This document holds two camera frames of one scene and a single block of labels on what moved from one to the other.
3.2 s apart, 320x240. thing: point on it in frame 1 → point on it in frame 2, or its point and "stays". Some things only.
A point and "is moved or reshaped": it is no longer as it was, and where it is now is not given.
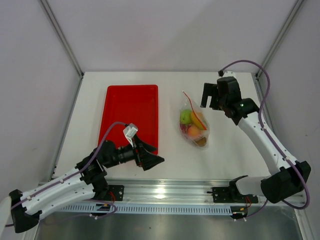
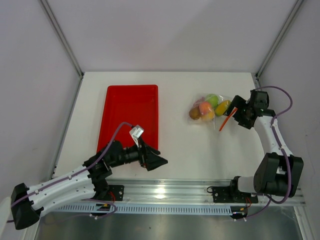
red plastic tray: x=137 y=104 stays
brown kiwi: x=201 y=142 → x=194 y=113
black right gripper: x=211 y=90 → x=239 y=102
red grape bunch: x=184 y=128 → x=196 y=104
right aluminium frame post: x=280 y=37 stays
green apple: x=185 y=116 is moved or reshaped
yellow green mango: x=195 y=121 is moved or reshaped
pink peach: x=194 y=132 → x=205 y=107
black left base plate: x=115 y=192 stays
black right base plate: x=231 y=195 stays
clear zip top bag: x=192 y=123 is moved or reshaped
